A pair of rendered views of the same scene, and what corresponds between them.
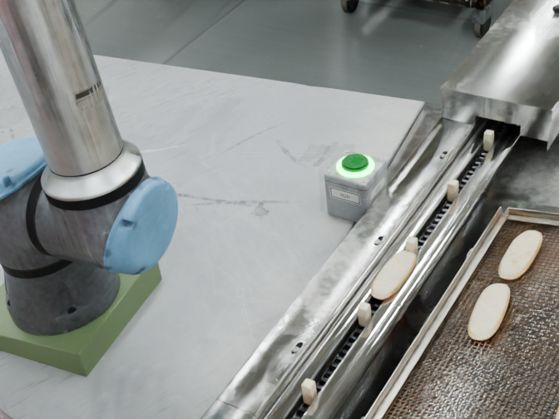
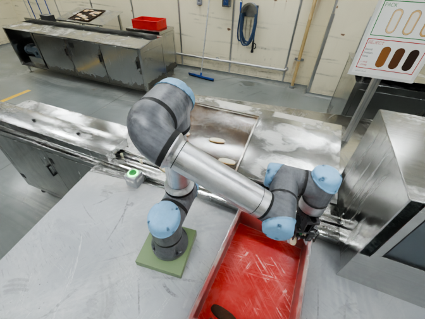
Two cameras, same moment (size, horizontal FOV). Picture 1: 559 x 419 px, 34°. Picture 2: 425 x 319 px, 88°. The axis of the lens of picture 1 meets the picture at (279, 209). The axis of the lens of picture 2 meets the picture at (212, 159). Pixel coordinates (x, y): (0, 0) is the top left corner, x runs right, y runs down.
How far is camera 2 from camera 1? 1.19 m
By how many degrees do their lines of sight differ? 75
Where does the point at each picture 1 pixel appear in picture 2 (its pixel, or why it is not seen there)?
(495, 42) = (87, 145)
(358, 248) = (160, 176)
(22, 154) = (162, 209)
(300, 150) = (102, 197)
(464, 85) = (107, 150)
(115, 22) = not seen: outside the picture
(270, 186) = (119, 203)
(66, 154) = not seen: hidden behind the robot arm
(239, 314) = not seen: hidden behind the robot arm
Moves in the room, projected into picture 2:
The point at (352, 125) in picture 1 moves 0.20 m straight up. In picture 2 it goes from (93, 186) to (80, 159)
